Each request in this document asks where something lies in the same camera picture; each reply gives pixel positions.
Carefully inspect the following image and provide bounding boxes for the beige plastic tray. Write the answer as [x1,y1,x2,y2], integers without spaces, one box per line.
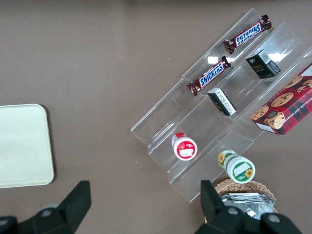
[0,103,55,189]

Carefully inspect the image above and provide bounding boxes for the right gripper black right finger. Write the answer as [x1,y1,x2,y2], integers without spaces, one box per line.
[200,180,262,234]

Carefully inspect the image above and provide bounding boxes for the silver foil packet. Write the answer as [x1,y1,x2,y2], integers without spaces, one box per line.
[217,192,276,222]

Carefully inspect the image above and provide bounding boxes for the clear acrylic step shelf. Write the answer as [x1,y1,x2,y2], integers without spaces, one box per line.
[181,8,312,141]
[130,77,254,203]

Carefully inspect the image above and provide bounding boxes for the small black box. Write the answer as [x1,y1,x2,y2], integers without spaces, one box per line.
[244,49,281,79]
[207,87,237,117]

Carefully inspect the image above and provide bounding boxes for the light wicker basket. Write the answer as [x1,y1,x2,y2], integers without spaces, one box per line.
[214,178,279,221]

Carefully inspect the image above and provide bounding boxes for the Snickers chocolate bar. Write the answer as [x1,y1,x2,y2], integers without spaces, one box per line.
[223,14,273,55]
[187,56,232,98]

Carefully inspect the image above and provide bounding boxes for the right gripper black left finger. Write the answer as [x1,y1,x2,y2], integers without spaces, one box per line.
[17,180,92,234]

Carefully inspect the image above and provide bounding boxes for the red label yogurt bottle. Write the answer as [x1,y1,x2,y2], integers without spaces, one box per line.
[171,132,198,161]

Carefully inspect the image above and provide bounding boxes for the red tartan cookie box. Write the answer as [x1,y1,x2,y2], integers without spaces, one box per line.
[251,62,312,136]

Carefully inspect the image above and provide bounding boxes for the green label yogurt bottle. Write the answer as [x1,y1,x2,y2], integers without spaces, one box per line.
[217,149,256,184]

